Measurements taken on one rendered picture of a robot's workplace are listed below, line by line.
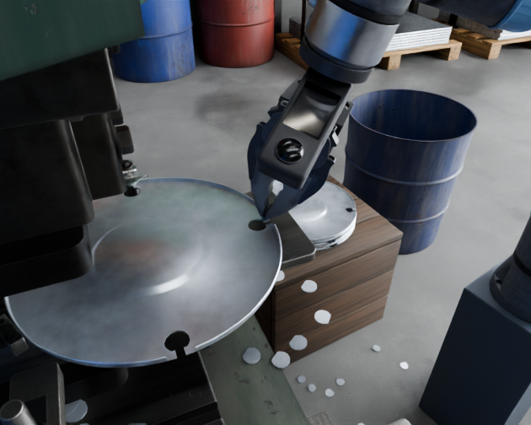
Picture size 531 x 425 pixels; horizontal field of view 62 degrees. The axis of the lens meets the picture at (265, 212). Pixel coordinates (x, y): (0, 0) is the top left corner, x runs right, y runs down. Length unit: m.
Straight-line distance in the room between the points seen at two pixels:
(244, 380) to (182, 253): 0.17
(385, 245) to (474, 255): 0.64
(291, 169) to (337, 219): 0.83
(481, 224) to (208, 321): 1.65
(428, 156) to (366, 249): 0.43
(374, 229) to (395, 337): 0.37
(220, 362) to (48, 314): 0.21
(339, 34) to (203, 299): 0.27
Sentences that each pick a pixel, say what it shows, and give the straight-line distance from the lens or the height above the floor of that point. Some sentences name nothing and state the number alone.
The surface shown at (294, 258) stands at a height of 0.78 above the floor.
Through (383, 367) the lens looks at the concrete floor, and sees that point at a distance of 1.38.
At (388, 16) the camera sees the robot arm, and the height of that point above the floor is 1.02.
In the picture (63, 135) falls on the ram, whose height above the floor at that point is 0.97.
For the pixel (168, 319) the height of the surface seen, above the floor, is 0.78.
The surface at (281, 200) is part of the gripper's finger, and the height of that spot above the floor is 0.82.
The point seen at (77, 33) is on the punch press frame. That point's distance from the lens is 0.20.
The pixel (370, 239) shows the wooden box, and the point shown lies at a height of 0.35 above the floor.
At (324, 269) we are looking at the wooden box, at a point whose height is 0.34.
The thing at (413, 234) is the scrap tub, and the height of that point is 0.10.
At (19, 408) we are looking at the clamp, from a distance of 0.39.
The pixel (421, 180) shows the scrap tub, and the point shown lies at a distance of 1.52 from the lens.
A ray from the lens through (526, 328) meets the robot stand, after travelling 0.97.
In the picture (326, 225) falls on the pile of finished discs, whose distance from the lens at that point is 1.17.
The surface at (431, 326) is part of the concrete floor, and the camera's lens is 1.51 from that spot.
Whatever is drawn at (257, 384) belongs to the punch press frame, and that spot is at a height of 0.65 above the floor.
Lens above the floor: 1.11
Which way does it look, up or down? 37 degrees down
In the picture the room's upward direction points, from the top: straight up
